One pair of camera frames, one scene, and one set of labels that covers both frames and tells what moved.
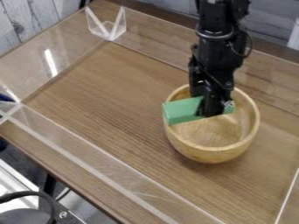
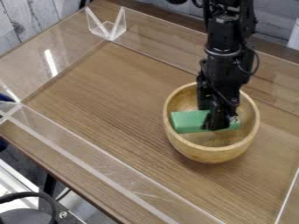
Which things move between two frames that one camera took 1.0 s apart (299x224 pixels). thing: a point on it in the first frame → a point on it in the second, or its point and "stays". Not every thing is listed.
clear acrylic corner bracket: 107,31 stays
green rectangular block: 181,108 → 187,122
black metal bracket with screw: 63,214 stays
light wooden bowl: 219,138 stays
